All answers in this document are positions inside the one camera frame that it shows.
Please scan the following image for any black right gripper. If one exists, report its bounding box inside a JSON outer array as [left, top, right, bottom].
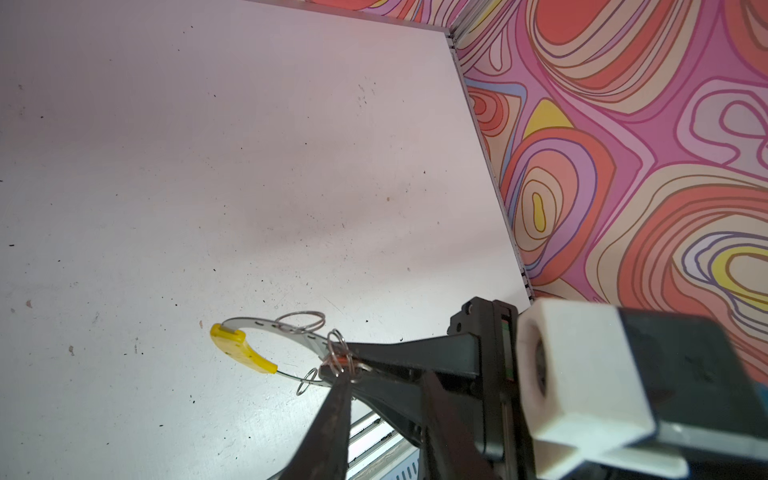
[[340, 297, 522, 462]]

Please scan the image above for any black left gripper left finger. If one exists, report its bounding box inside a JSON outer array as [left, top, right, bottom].
[[280, 373, 352, 480]]

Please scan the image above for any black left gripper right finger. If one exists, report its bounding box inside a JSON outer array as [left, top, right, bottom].
[[419, 371, 497, 480]]

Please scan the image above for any grey keyring with yellow grip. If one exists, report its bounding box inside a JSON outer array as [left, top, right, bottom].
[[209, 310, 361, 396]]

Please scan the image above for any key with red tag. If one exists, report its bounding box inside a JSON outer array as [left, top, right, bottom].
[[325, 353, 354, 371]]

